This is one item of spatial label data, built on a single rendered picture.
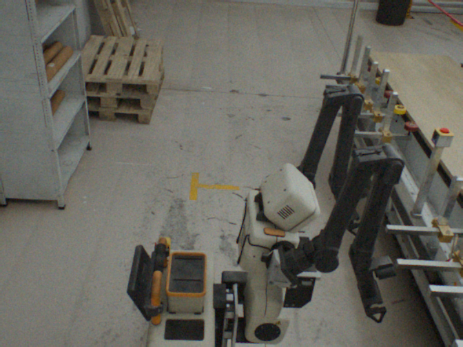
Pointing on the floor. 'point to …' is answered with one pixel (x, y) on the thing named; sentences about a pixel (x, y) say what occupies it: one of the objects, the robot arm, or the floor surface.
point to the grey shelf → (14, 188)
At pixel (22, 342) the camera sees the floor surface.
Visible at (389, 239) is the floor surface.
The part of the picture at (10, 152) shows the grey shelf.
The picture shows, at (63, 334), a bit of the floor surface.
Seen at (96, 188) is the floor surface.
